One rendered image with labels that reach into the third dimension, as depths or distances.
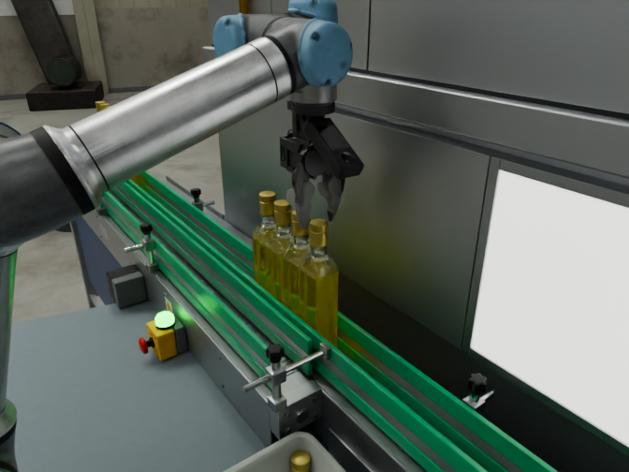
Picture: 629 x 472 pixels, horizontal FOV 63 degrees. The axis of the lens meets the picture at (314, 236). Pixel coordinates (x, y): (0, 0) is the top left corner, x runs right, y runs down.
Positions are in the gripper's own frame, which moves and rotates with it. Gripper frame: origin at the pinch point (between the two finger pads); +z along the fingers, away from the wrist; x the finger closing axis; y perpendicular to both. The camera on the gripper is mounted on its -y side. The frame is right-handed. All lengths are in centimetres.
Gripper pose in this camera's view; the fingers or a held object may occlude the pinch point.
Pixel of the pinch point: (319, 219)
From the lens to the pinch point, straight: 90.0
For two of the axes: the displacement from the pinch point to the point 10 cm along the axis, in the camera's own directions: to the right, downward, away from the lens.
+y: -5.8, -3.6, 7.4
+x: -8.2, 2.5, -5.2
